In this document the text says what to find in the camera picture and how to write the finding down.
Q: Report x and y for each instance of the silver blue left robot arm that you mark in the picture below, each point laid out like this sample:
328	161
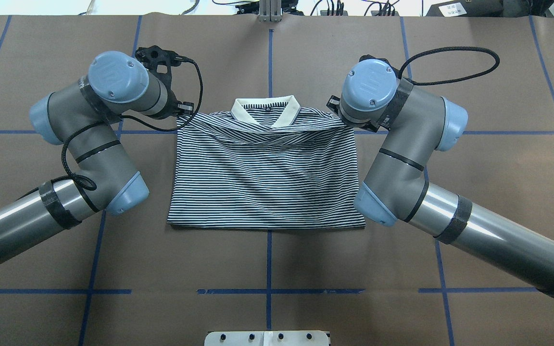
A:
99	175

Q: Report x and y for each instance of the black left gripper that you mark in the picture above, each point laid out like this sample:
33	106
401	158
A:
170	111

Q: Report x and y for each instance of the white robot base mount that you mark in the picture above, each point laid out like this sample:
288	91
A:
268	338

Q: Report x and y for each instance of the blue white striped polo shirt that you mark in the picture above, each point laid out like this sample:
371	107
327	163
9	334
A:
265	164

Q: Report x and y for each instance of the black power supply box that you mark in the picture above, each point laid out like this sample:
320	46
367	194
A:
466	8

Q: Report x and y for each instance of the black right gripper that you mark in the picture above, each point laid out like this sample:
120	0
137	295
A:
333	106

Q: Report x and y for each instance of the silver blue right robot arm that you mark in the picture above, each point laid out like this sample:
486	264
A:
395	187

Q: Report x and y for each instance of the aluminium frame post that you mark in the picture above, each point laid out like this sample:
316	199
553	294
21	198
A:
270	11

